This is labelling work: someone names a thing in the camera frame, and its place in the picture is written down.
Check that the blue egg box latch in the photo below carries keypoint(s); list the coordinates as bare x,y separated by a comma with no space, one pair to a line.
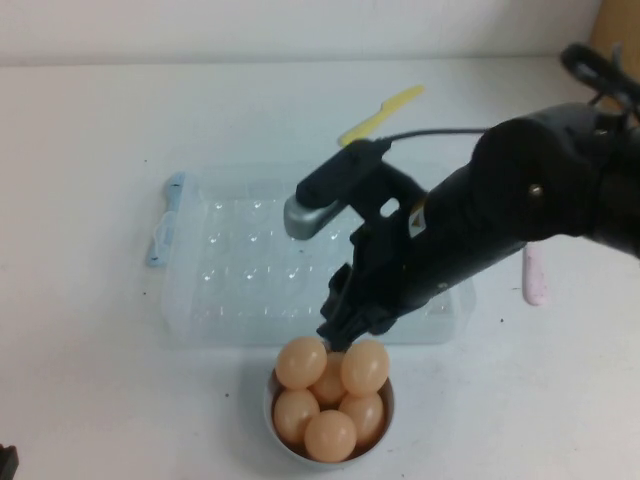
165,225

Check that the white round bowl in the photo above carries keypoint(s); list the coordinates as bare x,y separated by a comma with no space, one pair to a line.
387,415

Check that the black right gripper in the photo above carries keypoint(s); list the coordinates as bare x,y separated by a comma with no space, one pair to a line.
425,255

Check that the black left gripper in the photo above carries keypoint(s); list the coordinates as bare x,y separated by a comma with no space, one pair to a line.
7,462

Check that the pink plastic knife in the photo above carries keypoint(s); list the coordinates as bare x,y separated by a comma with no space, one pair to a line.
535,280

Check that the transparent plastic egg box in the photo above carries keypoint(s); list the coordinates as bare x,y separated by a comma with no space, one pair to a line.
240,280

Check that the brown cardboard box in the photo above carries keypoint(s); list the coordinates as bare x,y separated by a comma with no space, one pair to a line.
615,20

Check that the yellow plastic knife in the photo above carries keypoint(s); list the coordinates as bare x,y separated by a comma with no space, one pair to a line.
380,112

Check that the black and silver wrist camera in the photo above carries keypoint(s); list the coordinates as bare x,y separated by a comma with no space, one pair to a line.
330,185

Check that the beige egg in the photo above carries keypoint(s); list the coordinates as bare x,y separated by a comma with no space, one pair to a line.
365,367
301,363
330,436
294,415
366,417
329,387

